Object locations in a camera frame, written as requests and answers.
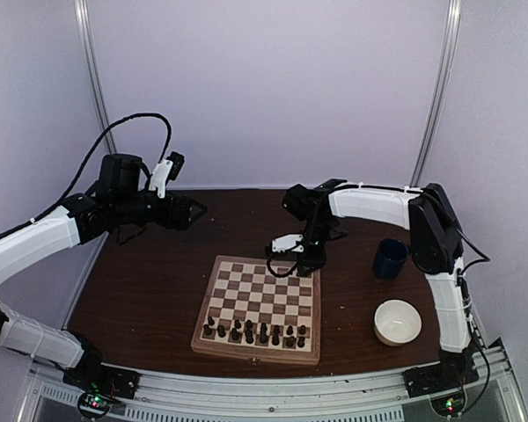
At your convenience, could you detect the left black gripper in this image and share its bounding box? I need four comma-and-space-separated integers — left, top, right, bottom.
114, 190, 208, 231

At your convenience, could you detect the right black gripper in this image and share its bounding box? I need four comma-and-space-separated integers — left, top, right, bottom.
297, 218, 334, 276

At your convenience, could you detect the wooden chess board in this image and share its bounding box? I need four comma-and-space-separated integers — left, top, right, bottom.
190, 255, 321, 366

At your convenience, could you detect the dark knight chess piece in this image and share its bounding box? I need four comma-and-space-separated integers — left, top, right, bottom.
231, 328, 241, 342

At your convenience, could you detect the dark rook chess piece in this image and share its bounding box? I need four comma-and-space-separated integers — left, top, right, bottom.
285, 336, 297, 349

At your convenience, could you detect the dark king chess piece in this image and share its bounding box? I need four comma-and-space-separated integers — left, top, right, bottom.
259, 331, 268, 345

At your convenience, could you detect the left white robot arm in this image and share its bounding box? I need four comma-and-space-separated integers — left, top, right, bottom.
0, 152, 207, 390

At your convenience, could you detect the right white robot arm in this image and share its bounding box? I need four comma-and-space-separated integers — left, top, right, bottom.
268, 178, 472, 389

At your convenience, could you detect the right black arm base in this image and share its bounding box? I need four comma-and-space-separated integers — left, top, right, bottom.
403, 348, 480, 418

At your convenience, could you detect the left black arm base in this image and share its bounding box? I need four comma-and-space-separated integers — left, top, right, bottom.
58, 332, 140, 421

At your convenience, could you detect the dark blue mug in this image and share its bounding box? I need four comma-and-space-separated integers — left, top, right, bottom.
372, 238, 410, 280

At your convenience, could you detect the white bowl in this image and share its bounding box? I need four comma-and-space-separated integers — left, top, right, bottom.
373, 300, 422, 347

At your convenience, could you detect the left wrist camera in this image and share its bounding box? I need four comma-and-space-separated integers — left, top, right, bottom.
148, 151, 185, 199

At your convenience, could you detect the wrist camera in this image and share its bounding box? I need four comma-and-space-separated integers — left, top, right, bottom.
270, 234, 304, 254
148, 151, 185, 199

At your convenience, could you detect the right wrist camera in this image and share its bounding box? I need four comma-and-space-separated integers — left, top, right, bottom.
270, 234, 304, 254

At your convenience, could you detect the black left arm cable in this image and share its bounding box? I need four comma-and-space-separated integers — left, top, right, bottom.
26, 113, 173, 225

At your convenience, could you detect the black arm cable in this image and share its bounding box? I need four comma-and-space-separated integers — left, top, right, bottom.
26, 113, 173, 225
439, 206, 492, 273

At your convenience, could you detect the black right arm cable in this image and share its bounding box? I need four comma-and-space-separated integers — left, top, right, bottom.
439, 206, 492, 273

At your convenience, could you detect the front aluminium rail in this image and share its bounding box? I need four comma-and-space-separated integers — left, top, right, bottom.
13, 349, 528, 421

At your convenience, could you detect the left aluminium frame post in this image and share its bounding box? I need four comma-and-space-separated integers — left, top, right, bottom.
73, 0, 120, 155

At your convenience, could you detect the aluminium frame post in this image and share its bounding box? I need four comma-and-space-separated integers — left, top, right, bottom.
409, 0, 462, 186
73, 0, 120, 155

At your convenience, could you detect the right aluminium frame post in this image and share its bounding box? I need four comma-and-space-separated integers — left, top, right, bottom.
409, 0, 462, 186

